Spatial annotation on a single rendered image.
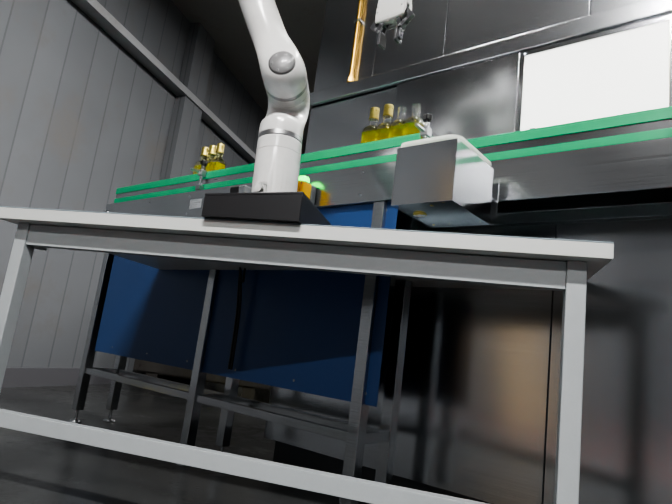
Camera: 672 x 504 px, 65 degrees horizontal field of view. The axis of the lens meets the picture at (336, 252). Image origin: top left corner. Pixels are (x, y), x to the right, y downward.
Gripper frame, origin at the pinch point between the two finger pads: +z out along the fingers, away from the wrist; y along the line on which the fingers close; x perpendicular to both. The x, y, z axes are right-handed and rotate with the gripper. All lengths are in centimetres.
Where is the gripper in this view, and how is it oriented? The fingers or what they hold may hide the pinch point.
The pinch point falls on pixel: (389, 38)
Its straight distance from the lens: 163.8
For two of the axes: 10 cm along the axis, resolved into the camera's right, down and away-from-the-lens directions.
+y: -7.8, 0.2, 6.3
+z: -1.3, 9.7, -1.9
